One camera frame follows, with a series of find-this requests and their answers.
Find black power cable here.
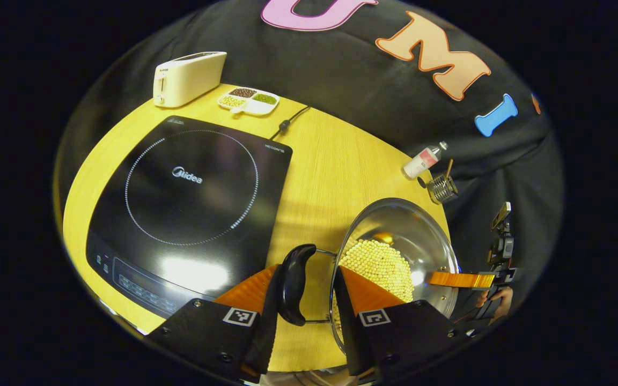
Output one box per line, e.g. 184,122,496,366
269,106,312,141

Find clear bottle with pink label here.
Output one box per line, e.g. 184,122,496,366
402,141,448,180

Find steel pot with beans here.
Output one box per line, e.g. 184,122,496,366
276,197,460,354

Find white divided dish of beans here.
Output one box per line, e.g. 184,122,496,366
217,87,281,116

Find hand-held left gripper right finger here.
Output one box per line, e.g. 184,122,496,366
333,265,473,384

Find black induction cooktop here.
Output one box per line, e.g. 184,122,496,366
85,115,293,321

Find black backdrop cloth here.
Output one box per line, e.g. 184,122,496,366
54,0,564,301

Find wire utensil holder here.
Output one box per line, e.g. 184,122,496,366
426,174,459,205

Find white toaster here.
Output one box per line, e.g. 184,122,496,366
153,51,227,108

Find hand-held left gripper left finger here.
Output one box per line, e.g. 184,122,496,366
145,263,288,384

